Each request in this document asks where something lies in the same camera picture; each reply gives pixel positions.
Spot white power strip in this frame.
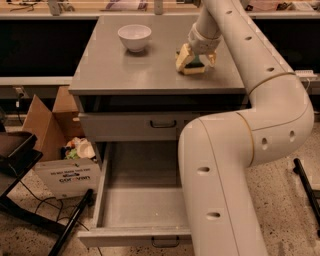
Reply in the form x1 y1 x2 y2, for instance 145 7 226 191
295 70 317 79

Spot closed grey top drawer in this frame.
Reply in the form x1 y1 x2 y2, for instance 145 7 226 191
79 112 198 142

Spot black drawer handle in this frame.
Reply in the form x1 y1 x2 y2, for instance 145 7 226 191
151 236 180 248
149 120 177 129

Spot open grey middle drawer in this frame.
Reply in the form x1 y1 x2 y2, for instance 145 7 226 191
78 141 191 247

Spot black middle drawer handle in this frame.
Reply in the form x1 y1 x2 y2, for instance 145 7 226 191
151 236 180 248

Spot green yellow sponge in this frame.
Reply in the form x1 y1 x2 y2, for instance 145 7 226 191
182 56 205 75

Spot grey drawer cabinet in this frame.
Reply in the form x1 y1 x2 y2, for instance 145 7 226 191
69 14 248 154

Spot open cardboard box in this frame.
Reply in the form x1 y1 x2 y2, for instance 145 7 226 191
23 86 101 199

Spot black top drawer handle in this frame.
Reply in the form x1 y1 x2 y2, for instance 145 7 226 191
149 120 177 129

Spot black floor cable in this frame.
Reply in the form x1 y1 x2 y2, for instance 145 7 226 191
16 179 91 232

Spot toys in cardboard box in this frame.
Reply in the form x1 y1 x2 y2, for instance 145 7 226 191
61 137 96 159

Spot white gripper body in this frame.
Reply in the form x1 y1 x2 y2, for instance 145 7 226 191
188 24 221 55

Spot black pole right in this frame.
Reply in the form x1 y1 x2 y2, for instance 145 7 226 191
293 158 320 237

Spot white ceramic bowl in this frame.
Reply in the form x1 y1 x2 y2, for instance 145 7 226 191
118 24 152 52

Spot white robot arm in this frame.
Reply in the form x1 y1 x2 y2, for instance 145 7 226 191
176 0 314 256

